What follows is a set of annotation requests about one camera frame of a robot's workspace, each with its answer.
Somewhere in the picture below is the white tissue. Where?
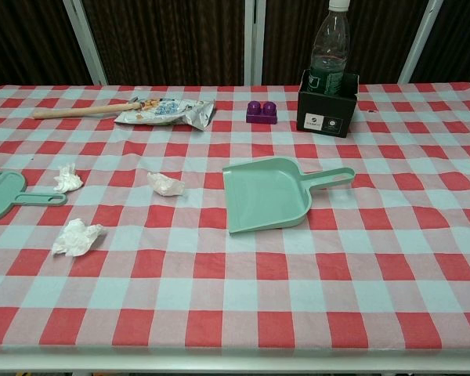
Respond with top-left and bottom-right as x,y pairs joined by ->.
146,171 -> 186,197
52,162 -> 84,193
51,218 -> 107,259

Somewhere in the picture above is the white partition post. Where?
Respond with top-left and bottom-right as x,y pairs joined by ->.
397,0 -> 444,84
61,0 -> 109,85
242,0 -> 266,85

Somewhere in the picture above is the white tissue front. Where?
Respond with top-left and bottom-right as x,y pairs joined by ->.
51,218 -> 107,259

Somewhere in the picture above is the green plastic dustpan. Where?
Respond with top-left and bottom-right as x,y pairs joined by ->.
222,156 -> 356,235

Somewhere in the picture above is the wooden handled tool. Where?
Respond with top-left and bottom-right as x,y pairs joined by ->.
32,97 -> 144,120

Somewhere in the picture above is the purple toy brick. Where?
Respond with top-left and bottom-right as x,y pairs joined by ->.
245,100 -> 279,126

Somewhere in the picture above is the clear plastic bottle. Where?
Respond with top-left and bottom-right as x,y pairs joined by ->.
309,0 -> 352,97

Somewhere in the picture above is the green plastic hand brush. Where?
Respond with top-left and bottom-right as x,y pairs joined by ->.
0,168 -> 68,227

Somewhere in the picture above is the silver snack bag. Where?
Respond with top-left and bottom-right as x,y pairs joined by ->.
114,96 -> 215,132

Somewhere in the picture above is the black cardboard box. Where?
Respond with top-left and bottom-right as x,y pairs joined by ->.
297,68 -> 360,139

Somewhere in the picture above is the red white checkered tablecloth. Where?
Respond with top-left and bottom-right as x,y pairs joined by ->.
0,81 -> 470,356

